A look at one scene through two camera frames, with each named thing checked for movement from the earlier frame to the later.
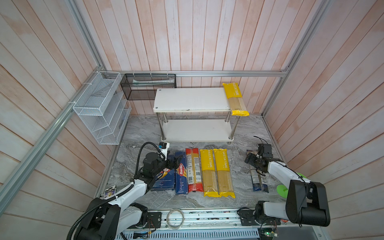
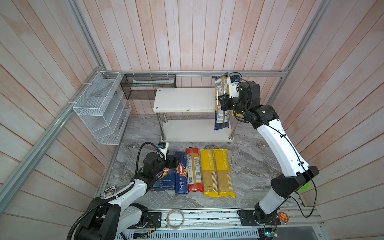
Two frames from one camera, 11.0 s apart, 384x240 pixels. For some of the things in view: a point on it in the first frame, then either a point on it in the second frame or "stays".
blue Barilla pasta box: x=165 y=179 stays
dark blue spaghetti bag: x=259 y=181 → x=222 y=117
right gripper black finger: x=250 y=158 → x=226 y=102
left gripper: x=170 y=165 stays
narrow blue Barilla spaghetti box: x=181 y=177 stays
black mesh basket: x=144 y=86 stays
